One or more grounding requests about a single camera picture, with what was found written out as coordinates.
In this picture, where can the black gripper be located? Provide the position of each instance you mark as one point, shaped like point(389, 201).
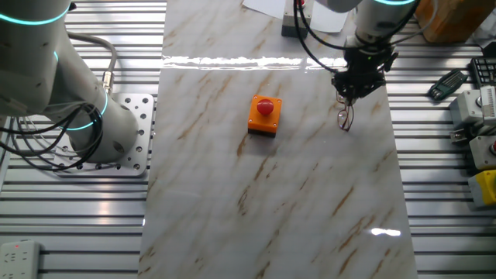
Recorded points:
point(364, 73)

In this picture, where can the dark red frame glasses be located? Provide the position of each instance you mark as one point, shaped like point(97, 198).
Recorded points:
point(345, 118)

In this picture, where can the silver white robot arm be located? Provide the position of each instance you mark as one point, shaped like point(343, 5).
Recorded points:
point(38, 58)

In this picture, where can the orange box red button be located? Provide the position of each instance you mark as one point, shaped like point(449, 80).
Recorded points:
point(263, 120)

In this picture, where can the grey box red button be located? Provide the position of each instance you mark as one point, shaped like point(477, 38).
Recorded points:
point(288, 21)
point(482, 155)

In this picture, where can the marble pattern table mat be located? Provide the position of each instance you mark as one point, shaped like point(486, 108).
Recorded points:
point(271, 193)

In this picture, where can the brown cardboard box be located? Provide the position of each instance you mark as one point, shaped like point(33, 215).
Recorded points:
point(457, 19)

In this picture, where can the black keyboard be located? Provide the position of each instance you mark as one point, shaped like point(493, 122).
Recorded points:
point(484, 71)

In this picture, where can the clear plastic bag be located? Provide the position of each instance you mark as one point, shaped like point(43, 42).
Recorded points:
point(486, 33)

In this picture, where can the yellow box green button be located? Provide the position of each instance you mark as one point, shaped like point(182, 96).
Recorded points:
point(484, 188)

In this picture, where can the white power strip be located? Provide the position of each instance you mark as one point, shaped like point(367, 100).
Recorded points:
point(19, 259)

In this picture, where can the light grey switch box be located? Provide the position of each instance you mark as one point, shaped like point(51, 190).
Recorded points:
point(465, 108)

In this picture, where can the silver finned camera device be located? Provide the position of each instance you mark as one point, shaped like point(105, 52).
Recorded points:
point(489, 104)

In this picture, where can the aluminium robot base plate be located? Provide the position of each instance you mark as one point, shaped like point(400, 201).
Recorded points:
point(143, 116)

